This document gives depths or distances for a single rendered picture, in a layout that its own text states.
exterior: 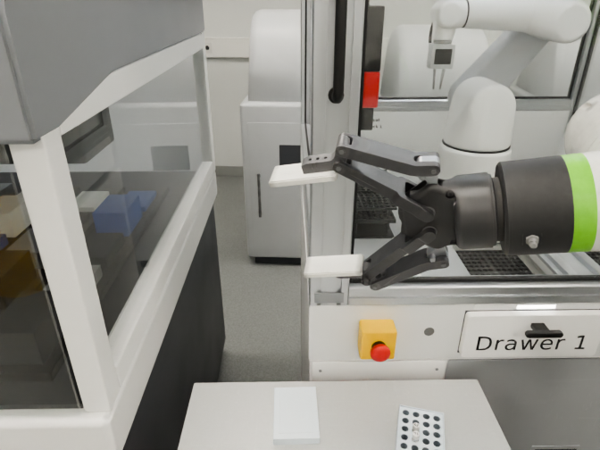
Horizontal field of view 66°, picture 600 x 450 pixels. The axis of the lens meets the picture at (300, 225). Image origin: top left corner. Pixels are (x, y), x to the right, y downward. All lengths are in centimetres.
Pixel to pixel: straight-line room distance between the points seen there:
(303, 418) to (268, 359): 128
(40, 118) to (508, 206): 52
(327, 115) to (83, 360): 54
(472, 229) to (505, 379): 77
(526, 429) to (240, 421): 70
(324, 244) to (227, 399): 39
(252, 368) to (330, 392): 119
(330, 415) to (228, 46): 344
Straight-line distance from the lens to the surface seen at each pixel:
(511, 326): 108
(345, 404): 103
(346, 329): 101
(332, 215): 86
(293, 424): 97
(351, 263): 55
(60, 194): 67
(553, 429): 138
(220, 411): 103
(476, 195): 46
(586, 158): 49
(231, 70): 416
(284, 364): 222
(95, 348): 79
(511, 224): 45
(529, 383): 123
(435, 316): 103
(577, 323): 114
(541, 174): 47
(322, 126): 81
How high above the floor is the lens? 152
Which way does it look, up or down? 26 degrees down
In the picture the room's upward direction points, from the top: straight up
